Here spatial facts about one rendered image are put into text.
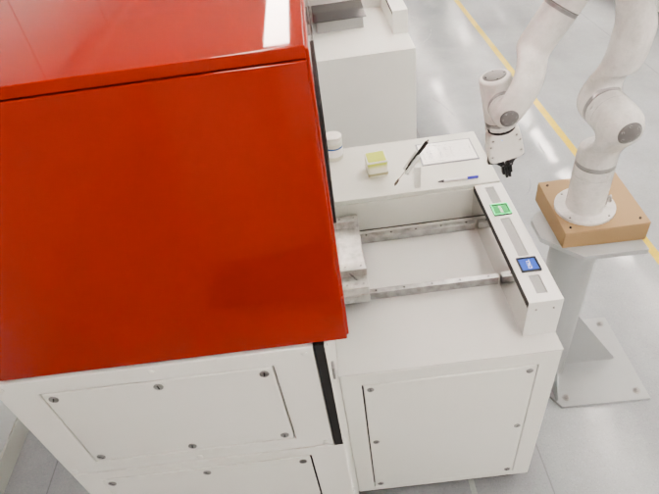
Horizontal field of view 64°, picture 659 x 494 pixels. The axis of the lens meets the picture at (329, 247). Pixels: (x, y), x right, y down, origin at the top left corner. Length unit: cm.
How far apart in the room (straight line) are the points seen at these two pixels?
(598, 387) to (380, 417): 116
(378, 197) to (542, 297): 66
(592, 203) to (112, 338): 146
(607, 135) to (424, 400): 91
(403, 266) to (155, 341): 95
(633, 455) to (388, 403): 114
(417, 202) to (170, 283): 112
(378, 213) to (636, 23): 93
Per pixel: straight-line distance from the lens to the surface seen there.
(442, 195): 190
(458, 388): 165
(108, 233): 92
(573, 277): 209
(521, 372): 166
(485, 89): 152
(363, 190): 188
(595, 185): 185
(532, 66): 148
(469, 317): 165
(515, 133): 162
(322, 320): 103
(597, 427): 249
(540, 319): 158
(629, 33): 162
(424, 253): 183
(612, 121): 166
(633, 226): 196
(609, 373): 264
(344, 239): 182
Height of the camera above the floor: 207
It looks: 41 degrees down
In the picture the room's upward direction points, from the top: 9 degrees counter-clockwise
